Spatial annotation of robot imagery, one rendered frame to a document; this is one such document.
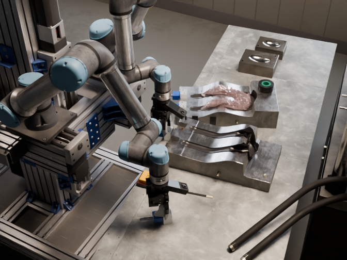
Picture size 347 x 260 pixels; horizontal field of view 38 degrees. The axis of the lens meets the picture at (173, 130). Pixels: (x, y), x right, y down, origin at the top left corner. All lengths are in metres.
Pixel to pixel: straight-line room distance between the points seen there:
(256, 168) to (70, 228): 1.16
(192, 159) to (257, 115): 0.45
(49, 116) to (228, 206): 0.86
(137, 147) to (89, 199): 1.20
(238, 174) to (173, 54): 2.52
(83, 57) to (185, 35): 3.18
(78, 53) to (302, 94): 1.46
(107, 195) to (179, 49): 2.03
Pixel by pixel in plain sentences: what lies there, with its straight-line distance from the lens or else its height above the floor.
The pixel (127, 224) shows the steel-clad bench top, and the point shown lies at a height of 0.80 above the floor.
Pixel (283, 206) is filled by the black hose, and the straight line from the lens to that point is 2.10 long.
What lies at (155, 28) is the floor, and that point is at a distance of 5.00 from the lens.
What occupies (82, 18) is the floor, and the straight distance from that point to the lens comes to 5.26.
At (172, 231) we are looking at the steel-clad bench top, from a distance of 2.09.
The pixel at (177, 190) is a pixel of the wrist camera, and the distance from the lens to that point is 1.97.
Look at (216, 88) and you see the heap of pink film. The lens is 2.62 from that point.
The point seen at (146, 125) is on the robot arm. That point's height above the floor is 1.20.
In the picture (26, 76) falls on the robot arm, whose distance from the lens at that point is 2.18.
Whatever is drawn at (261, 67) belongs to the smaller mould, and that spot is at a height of 0.86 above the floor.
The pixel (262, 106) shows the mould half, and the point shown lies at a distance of 2.54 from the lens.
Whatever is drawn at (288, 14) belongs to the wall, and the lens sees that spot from 4.82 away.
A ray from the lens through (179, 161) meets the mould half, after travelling 2.29.
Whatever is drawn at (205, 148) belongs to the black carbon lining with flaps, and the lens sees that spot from 2.31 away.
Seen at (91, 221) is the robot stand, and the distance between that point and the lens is 2.92.
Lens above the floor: 2.45
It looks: 41 degrees down
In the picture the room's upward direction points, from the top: straight up
